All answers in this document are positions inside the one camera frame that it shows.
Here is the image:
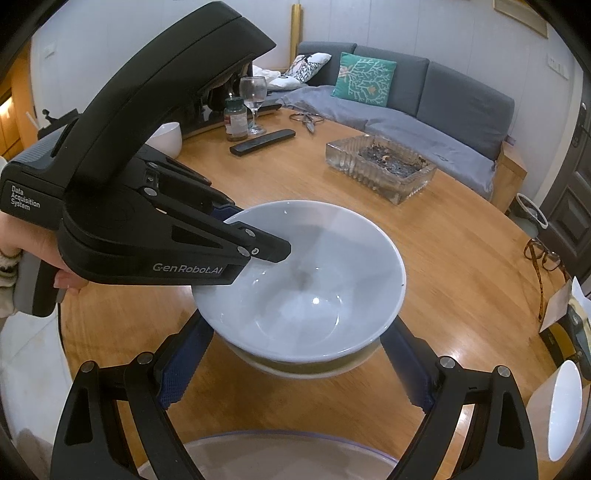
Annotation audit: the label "wooden pole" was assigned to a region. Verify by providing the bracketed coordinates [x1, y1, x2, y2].
[290, 4, 303, 61]

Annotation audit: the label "tortoiseshell eyeglasses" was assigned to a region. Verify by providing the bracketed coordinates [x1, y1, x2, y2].
[523, 237, 573, 321]

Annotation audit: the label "dark grey door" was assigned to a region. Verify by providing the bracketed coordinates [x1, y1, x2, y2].
[538, 88, 591, 273]

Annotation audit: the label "wine glass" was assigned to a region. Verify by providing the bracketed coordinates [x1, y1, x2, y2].
[239, 76, 269, 136]

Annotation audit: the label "white bowl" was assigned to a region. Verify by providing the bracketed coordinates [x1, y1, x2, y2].
[191, 200, 407, 365]
[526, 359, 583, 462]

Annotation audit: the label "black remote control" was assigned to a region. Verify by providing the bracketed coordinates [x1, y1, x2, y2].
[230, 129, 296, 156]

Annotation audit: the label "white light switch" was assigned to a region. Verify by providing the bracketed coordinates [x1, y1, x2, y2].
[546, 54, 570, 79]

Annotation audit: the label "patterned tissue box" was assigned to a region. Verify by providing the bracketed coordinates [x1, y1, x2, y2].
[538, 276, 591, 370]

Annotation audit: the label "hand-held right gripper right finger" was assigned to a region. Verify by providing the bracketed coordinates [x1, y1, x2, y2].
[379, 318, 542, 480]

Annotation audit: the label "white cloth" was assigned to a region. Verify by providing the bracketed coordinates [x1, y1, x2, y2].
[252, 65, 301, 90]

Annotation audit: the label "small jar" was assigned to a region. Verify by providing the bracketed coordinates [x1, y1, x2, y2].
[224, 97, 249, 142]

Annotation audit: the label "teal patterned cushion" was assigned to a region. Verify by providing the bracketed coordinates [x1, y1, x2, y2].
[331, 52, 398, 108]

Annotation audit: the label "grey trash bin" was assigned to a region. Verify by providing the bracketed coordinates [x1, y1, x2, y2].
[515, 193, 550, 230]

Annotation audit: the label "grey sofa blanket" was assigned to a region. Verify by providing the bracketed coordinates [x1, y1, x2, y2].
[265, 85, 497, 195]

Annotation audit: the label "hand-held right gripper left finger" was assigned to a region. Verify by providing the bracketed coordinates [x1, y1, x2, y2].
[52, 316, 215, 480]

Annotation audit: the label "glass ashtray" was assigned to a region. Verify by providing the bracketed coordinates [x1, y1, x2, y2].
[325, 134, 438, 205]

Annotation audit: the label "grey sofa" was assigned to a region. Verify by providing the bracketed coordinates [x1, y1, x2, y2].
[277, 41, 527, 208]

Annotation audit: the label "blue plate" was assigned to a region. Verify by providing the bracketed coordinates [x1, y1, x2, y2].
[139, 429, 399, 480]

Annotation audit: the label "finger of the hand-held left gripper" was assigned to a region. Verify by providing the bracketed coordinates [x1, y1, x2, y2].
[154, 208, 293, 264]
[137, 154, 244, 223]

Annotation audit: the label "beige plate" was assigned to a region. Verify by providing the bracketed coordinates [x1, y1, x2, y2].
[143, 434, 393, 480]

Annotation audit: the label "wooden cabinet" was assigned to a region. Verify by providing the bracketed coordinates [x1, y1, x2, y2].
[0, 46, 34, 158]

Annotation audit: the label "square golden hill painting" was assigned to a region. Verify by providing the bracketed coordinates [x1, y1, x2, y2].
[493, 0, 550, 38]

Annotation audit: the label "white mug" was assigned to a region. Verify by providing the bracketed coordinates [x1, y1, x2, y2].
[147, 122, 182, 158]

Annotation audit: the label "person's left hand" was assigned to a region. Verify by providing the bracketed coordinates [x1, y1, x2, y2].
[0, 213, 89, 296]

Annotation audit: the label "white patterned cushion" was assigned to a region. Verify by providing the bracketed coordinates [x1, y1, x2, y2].
[280, 52, 332, 85]

